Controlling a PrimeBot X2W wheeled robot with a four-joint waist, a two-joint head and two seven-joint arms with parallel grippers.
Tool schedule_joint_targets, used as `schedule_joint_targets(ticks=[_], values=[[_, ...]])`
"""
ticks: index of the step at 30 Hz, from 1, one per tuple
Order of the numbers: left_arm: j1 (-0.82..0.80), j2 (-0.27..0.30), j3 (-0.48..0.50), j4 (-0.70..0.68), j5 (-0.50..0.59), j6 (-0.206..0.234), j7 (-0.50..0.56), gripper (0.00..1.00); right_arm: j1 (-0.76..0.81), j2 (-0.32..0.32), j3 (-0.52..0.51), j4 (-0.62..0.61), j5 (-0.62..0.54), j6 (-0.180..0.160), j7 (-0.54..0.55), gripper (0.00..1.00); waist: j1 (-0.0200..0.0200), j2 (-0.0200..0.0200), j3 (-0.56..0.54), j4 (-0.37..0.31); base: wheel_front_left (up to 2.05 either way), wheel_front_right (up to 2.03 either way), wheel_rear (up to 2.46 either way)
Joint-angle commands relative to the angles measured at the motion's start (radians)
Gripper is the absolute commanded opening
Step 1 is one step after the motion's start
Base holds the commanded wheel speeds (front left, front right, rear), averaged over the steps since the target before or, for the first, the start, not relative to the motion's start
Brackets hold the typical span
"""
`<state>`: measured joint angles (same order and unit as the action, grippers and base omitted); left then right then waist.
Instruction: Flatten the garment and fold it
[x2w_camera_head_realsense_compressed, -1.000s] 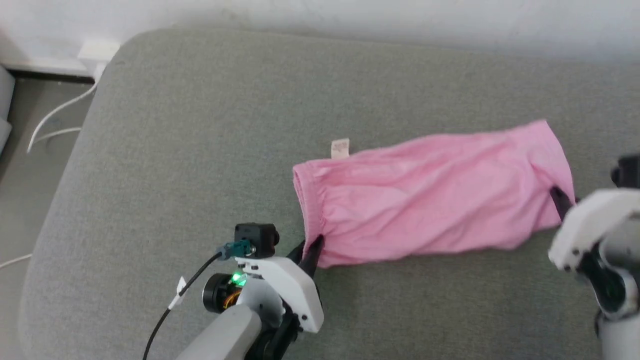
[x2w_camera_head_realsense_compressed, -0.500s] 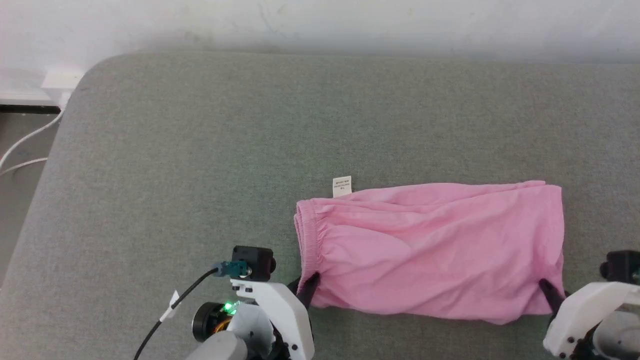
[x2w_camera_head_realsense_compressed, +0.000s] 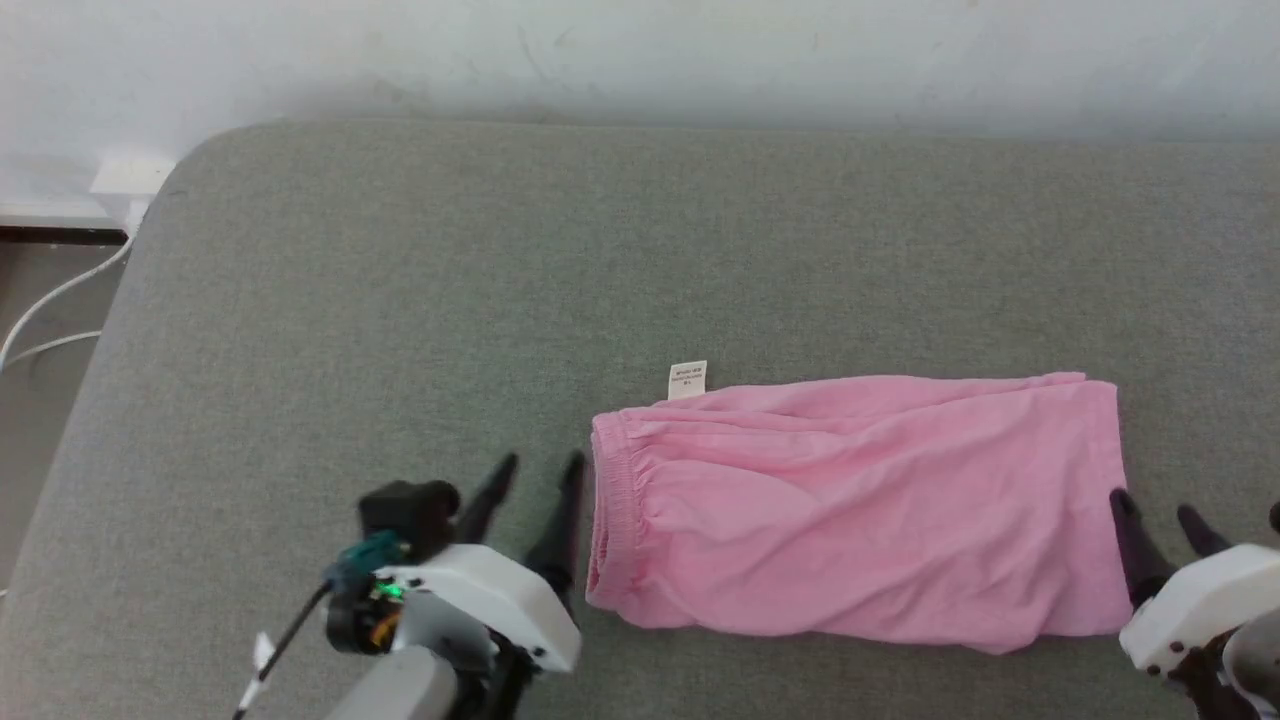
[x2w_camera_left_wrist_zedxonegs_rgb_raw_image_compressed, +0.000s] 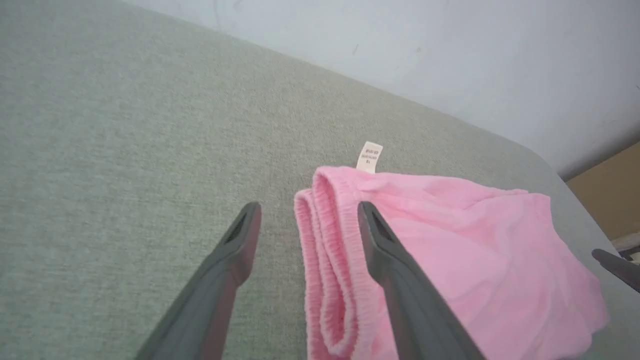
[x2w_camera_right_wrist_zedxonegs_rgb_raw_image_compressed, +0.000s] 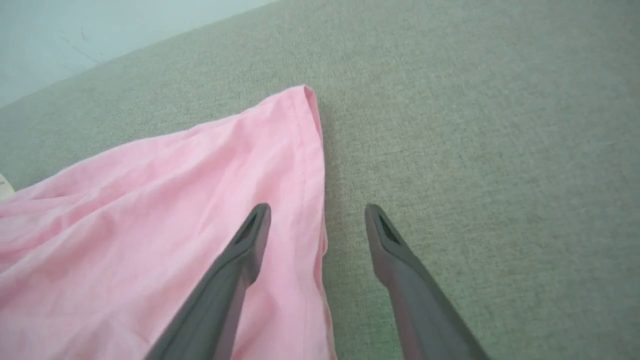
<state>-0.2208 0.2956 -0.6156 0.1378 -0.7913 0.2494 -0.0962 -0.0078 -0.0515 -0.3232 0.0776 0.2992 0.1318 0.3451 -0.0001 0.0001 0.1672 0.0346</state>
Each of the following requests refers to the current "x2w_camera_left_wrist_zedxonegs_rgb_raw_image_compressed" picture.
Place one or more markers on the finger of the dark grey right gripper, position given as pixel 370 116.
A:
pixel 622 270

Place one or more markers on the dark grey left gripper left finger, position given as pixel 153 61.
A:
pixel 210 300

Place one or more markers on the pink cloth garment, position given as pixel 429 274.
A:
pixel 500 250

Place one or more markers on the grey fabric sofa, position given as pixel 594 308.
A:
pixel 125 150

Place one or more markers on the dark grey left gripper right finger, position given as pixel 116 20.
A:
pixel 420 315

